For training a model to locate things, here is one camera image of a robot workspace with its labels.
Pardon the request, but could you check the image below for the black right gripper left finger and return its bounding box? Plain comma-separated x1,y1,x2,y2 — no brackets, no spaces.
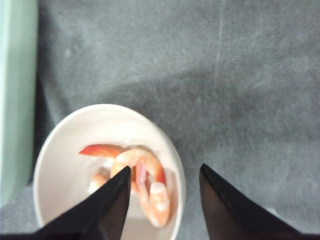
35,166,131,240

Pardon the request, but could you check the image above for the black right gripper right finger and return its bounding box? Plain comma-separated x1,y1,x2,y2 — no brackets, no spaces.
199,163,301,240

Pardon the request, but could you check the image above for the pink cooked shrimp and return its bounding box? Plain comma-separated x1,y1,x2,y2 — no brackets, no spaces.
135,160,171,228

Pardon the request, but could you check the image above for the beige ribbed bowl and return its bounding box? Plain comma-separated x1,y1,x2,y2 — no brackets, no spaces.
33,104,186,240

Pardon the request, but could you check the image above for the orange cooked shrimp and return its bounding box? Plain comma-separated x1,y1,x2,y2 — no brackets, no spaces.
78,144,166,192

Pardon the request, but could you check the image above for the pale cooked shrimp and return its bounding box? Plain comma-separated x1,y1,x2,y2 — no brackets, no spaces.
87,172,110,194

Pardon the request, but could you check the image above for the mint green breakfast maker base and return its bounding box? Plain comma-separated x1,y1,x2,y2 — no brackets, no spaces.
0,0,39,207

